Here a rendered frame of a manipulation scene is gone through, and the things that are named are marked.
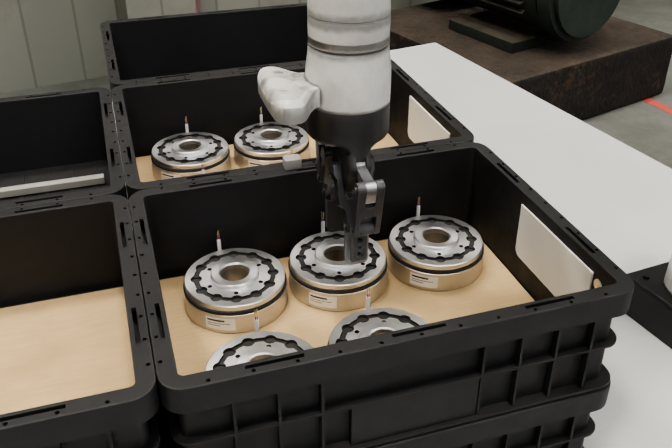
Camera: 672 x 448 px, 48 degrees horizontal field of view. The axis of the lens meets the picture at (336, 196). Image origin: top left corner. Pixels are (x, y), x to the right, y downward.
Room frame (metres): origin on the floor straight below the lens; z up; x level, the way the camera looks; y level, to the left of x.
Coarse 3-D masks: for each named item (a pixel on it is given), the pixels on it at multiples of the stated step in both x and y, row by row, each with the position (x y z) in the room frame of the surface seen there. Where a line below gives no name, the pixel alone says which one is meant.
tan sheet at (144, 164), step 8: (232, 144) 0.99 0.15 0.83; (312, 144) 0.99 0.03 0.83; (376, 144) 0.99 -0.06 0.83; (384, 144) 0.99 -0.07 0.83; (392, 144) 0.99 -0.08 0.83; (232, 152) 0.96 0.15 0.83; (312, 152) 0.96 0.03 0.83; (136, 160) 0.94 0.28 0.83; (144, 160) 0.94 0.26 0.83; (232, 160) 0.94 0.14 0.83; (144, 168) 0.91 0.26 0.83; (152, 168) 0.91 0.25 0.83; (232, 168) 0.91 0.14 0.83; (144, 176) 0.89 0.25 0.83; (152, 176) 0.89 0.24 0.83
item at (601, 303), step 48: (480, 144) 0.78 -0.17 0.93; (144, 192) 0.67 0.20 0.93; (192, 192) 0.68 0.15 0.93; (528, 192) 0.67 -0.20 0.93; (144, 240) 0.61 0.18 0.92; (576, 240) 0.58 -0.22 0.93; (144, 288) 0.51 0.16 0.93; (624, 288) 0.51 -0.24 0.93; (384, 336) 0.45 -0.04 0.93; (432, 336) 0.45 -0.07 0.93; (480, 336) 0.46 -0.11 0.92; (528, 336) 0.48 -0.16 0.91; (192, 384) 0.40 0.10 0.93; (240, 384) 0.41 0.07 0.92; (288, 384) 0.42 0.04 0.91
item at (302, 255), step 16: (304, 240) 0.69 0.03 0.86; (320, 240) 0.69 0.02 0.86; (304, 256) 0.66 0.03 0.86; (368, 256) 0.66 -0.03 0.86; (384, 256) 0.66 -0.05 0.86; (304, 272) 0.63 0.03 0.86; (320, 272) 0.63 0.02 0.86; (336, 272) 0.63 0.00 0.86; (352, 272) 0.63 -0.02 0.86; (368, 272) 0.63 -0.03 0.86; (336, 288) 0.61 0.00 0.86; (352, 288) 0.61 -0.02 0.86
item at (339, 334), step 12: (360, 312) 0.56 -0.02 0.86; (372, 312) 0.56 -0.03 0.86; (384, 312) 0.57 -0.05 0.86; (396, 312) 0.56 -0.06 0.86; (408, 312) 0.56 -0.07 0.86; (348, 324) 0.55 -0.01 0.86; (360, 324) 0.55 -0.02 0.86; (408, 324) 0.55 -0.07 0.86; (420, 324) 0.55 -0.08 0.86; (336, 336) 0.53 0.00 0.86; (348, 336) 0.53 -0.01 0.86
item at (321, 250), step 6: (336, 240) 0.68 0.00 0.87; (342, 240) 0.68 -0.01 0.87; (318, 246) 0.67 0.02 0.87; (324, 246) 0.67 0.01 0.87; (330, 246) 0.67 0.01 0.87; (336, 246) 0.67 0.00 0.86; (342, 246) 0.67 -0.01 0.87; (318, 252) 0.66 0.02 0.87; (324, 252) 0.66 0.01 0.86; (318, 258) 0.65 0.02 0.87; (324, 258) 0.65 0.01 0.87; (324, 264) 0.64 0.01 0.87; (330, 264) 0.64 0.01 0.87; (336, 264) 0.64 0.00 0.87; (342, 264) 0.64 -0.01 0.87; (354, 264) 0.64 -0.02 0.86
